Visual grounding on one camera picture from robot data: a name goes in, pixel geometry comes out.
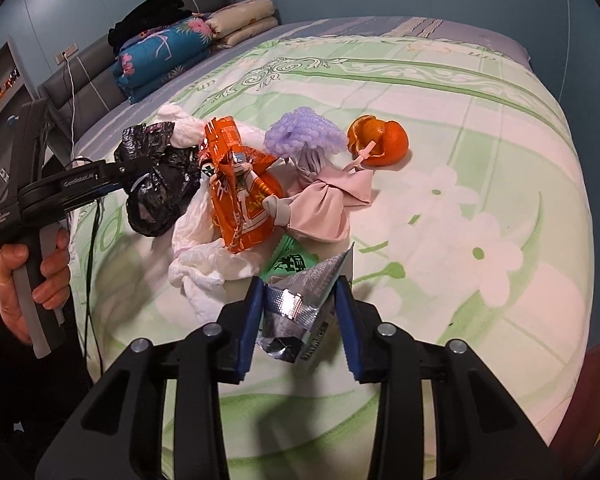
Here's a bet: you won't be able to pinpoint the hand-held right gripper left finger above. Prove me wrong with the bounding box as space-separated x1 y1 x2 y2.
35 276 267 480

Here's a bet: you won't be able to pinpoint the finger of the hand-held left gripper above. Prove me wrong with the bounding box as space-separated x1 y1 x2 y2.
96 156 154 184
82 181 146 206

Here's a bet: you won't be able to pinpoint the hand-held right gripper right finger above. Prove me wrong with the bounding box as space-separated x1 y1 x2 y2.
334 276 563 480

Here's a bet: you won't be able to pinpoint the black plastic bag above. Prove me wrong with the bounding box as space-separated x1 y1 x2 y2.
120 121 203 238

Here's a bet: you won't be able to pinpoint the green silver snack wrapper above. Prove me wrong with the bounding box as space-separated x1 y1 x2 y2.
256 235 356 363

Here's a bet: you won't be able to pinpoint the purple foam fruit net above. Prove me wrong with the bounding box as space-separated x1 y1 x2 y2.
264 106 347 161

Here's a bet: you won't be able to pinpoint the person's left hand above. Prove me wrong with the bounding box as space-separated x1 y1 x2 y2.
0 227 72 346

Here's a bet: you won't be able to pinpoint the white crumpled tissue paper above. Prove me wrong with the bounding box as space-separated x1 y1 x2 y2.
157 104 281 326

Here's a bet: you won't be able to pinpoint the grey padded headboard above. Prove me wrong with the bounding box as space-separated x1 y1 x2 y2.
37 0 233 116

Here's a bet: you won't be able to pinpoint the orange snack wrapper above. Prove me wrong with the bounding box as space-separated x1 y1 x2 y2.
200 116 283 254

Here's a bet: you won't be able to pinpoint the blue floral folded quilt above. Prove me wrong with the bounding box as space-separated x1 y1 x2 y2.
112 16 216 105

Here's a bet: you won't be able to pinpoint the black folded clothes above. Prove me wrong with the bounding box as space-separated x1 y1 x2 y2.
107 0 197 53

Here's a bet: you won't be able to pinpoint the orange peel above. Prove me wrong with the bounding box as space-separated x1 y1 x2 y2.
346 115 409 167

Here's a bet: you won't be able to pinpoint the beige folded blanket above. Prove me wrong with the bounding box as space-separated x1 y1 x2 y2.
207 0 281 50

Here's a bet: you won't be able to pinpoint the black cable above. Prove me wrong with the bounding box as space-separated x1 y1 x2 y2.
70 157 106 376

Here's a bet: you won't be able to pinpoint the white charging cable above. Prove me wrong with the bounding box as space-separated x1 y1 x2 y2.
62 55 80 161

